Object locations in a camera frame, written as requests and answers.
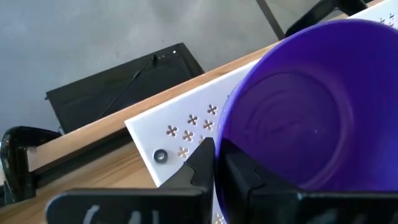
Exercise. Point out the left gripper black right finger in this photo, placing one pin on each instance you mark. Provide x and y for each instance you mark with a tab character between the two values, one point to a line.
280	208

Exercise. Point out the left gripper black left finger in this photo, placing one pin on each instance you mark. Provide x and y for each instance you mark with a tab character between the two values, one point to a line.
140	205

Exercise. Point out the purple plastic mini bowl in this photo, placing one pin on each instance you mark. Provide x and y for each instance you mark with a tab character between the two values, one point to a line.
311	109

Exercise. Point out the white perforated shelf riser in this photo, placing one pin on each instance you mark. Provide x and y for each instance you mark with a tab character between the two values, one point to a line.
149	133

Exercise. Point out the black computer tower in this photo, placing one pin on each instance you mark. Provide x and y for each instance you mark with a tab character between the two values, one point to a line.
124	87

